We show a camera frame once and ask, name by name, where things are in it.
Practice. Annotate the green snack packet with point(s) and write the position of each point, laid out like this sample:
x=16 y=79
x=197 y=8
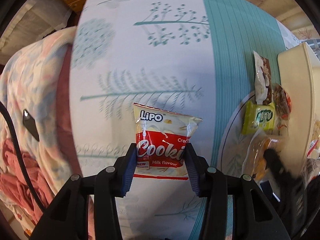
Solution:
x=258 y=117

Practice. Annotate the white lace cover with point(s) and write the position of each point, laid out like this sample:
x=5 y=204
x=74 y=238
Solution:
x=33 y=21

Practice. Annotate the teal white leaf tablecloth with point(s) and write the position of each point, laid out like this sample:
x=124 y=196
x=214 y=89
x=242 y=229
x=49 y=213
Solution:
x=193 y=57

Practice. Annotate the Lipo cookies red white bag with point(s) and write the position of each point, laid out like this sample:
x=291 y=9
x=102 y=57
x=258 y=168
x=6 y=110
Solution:
x=161 y=137

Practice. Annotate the pink cloth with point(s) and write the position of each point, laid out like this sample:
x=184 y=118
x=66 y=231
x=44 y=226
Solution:
x=13 y=184

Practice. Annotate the brown white candy wrapper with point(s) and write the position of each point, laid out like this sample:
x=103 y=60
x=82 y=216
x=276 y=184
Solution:
x=263 y=81

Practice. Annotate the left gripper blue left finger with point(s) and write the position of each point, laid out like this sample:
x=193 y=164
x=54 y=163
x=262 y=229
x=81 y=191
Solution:
x=127 y=168

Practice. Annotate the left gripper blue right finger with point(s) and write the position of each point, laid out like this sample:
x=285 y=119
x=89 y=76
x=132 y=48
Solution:
x=192 y=164

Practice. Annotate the black smartphone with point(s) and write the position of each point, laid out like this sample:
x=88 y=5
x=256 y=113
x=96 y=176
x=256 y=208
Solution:
x=30 y=124

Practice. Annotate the white plastic storage bin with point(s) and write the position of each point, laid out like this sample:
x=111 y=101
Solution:
x=296 y=67

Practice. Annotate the red brown candy wrapper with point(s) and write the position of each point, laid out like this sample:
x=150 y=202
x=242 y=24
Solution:
x=282 y=101

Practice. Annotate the clear bag golden biscuits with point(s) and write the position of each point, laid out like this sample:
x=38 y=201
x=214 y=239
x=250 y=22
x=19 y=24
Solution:
x=254 y=163

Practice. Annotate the pastel floral blanket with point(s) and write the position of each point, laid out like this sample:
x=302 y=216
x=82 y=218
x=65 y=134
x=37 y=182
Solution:
x=29 y=81

